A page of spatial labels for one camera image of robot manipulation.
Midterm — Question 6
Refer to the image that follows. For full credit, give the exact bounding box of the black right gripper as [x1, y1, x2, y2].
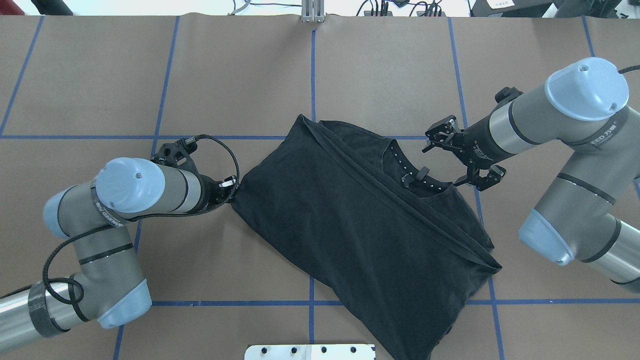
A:
[422, 115, 506, 192]

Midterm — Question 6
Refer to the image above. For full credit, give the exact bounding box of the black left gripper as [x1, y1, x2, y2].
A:
[198, 175, 239, 211]

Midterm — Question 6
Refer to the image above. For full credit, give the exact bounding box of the black t-shirt with logo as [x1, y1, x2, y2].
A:
[231, 114, 502, 360]

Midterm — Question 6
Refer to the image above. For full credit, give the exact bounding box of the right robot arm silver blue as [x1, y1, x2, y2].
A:
[423, 57, 640, 294]

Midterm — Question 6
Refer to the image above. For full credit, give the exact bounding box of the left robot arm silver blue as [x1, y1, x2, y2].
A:
[1, 152, 240, 353]

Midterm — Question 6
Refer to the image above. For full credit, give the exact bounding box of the black box with label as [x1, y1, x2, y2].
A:
[470, 0, 554, 18]

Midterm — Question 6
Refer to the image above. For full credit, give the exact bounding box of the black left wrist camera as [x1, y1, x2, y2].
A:
[150, 136, 198, 173]

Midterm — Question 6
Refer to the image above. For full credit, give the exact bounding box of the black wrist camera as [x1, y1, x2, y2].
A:
[494, 87, 524, 107]
[150, 136, 198, 173]

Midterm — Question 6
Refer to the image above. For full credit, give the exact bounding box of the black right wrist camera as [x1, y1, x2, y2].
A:
[494, 87, 524, 107]

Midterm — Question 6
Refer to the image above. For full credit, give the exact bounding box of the aluminium frame post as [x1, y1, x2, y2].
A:
[301, 0, 326, 23]

